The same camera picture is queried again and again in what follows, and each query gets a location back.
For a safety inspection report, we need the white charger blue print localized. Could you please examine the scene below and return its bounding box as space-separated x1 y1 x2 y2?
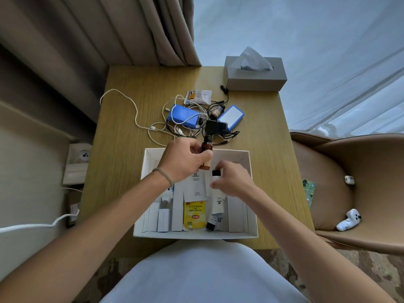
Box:
161 186 175 204

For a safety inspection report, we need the brown leather chair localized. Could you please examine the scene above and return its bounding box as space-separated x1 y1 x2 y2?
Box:
290 131 404 256

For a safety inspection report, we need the person's left hand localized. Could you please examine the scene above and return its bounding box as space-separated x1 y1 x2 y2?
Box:
156 137 214 187

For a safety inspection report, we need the person's right hand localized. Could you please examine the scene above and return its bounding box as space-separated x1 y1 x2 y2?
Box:
210 160 257 203

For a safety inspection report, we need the thick white cord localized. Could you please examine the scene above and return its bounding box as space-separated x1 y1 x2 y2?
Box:
0 213 80 234

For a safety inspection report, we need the blue and white small box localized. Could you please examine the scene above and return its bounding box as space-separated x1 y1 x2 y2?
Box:
218 105 245 131

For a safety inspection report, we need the thin wrist bracelet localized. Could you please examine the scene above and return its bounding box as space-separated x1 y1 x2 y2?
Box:
152 167 173 188

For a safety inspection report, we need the beige curtain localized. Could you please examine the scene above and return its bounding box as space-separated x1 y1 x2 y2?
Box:
0 0 202 142

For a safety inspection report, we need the yellow tea bag packet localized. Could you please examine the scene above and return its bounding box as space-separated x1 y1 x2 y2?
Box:
183 201 207 231

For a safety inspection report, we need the white game controller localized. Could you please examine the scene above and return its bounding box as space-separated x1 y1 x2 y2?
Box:
335 208 362 232

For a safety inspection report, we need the long white charging cable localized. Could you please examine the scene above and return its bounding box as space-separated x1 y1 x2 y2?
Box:
99 88 177 147

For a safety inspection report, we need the grey tissue box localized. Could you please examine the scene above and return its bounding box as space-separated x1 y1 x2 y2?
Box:
224 56 288 92

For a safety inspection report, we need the black power adapter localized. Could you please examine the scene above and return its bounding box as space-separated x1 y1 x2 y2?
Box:
205 120 228 136

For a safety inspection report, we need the white shirt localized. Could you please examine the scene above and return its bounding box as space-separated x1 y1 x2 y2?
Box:
99 239 310 303

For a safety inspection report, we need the clear packet orange print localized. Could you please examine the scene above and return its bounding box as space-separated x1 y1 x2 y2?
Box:
184 90 213 106

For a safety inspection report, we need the white tissue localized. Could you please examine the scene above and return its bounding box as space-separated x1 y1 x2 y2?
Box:
230 45 274 72

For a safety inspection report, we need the wall socket panel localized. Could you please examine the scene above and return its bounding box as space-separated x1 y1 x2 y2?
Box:
62 143 93 186

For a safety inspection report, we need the brown cardboard box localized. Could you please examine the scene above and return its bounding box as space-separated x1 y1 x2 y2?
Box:
68 189 82 223

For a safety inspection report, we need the white sheer curtain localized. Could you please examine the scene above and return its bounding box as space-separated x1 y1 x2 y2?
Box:
192 0 404 138

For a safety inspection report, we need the wooden table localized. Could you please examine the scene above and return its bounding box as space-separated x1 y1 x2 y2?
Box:
77 66 315 251

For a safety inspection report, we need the green patterned phone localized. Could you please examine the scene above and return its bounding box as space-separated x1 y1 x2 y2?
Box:
302 178 316 209

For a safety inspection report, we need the white cardboard box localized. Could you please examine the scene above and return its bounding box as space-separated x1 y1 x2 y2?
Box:
133 148 259 240

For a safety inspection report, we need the blue power bank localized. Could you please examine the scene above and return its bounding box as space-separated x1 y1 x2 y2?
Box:
167 104 201 130

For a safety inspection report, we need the person's right forearm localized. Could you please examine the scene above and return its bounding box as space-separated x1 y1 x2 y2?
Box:
243 185 397 303

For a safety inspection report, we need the person's left forearm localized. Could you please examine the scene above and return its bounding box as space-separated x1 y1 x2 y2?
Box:
0 169 173 303

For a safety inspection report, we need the black adapter cable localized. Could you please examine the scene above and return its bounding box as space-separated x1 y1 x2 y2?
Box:
207 84 240 146

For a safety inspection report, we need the small white square packet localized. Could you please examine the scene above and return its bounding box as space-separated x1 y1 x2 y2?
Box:
157 208 171 232

